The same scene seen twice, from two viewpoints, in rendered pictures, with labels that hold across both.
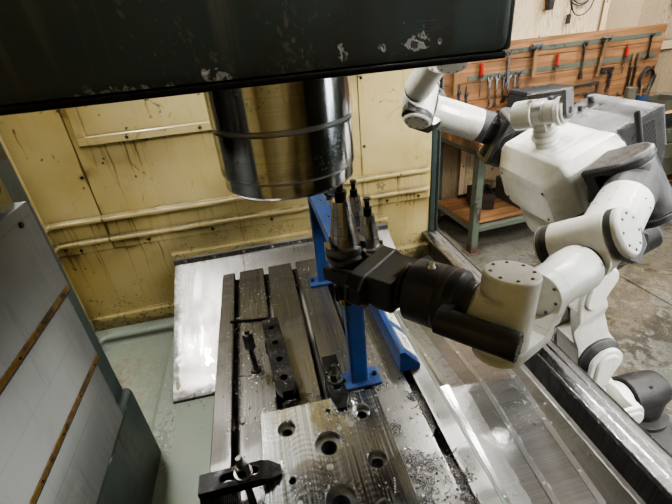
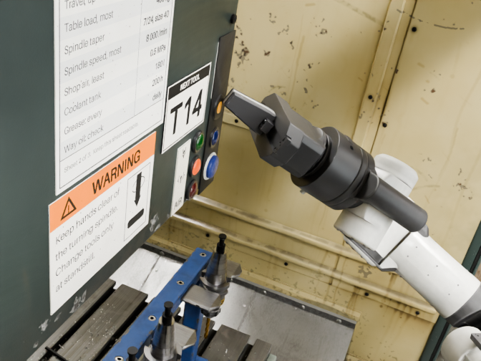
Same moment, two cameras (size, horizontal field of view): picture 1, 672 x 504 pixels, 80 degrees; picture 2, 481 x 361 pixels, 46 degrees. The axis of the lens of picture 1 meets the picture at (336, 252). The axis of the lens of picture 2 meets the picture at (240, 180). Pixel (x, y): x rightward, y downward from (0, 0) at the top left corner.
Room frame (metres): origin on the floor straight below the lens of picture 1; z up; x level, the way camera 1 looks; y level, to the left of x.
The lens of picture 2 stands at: (0.26, -0.42, 1.96)
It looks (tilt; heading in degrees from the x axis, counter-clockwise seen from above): 29 degrees down; 26
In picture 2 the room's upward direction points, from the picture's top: 10 degrees clockwise
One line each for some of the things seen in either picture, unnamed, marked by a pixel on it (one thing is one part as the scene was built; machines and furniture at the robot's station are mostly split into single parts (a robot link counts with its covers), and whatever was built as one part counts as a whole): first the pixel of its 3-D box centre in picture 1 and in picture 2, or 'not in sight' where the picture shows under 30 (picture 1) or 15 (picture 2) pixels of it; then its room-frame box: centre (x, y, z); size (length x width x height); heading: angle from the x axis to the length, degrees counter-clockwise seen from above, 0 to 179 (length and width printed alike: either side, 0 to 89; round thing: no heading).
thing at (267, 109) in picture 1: (283, 128); not in sight; (0.48, 0.05, 1.52); 0.16 x 0.16 x 0.12
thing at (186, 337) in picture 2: not in sight; (177, 334); (0.89, -0.04, 1.21); 0.07 x 0.05 x 0.01; 99
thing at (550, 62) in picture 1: (573, 134); not in sight; (3.18, -2.01, 0.71); 2.21 x 0.95 x 1.43; 103
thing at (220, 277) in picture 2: not in sight; (217, 263); (1.05, -0.02, 1.26); 0.04 x 0.04 x 0.07
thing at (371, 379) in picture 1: (355, 331); not in sight; (0.66, -0.02, 1.05); 0.10 x 0.05 x 0.30; 99
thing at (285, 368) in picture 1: (279, 360); not in sight; (0.72, 0.16, 0.93); 0.26 x 0.05 x 0.06; 14
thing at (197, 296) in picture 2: not in sight; (203, 298); (1.00, -0.02, 1.21); 0.07 x 0.05 x 0.01; 99
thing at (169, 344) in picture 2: (354, 209); (164, 335); (0.84, -0.05, 1.26); 0.04 x 0.04 x 0.07
